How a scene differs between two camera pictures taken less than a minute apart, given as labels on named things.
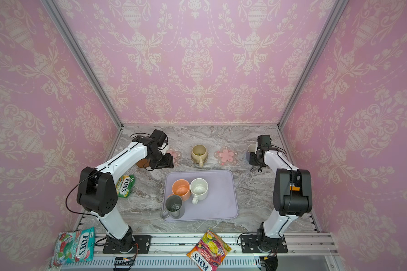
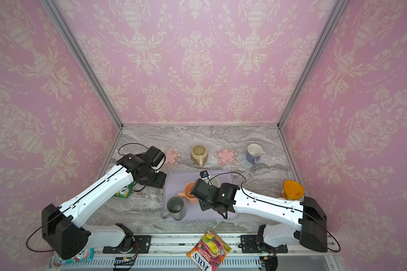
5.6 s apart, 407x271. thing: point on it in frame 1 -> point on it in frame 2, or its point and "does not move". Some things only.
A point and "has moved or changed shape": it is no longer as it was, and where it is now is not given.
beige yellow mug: (199, 154) does not move
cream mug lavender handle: (251, 148) does not move
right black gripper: (252, 160) -> (207, 204)
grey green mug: (174, 208) does not move
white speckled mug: (199, 188) has moved or changed shape
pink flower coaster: (226, 156) does not move
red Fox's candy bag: (210, 250) does not move
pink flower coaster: (177, 155) does not move
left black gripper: (168, 162) -> (157, 179)
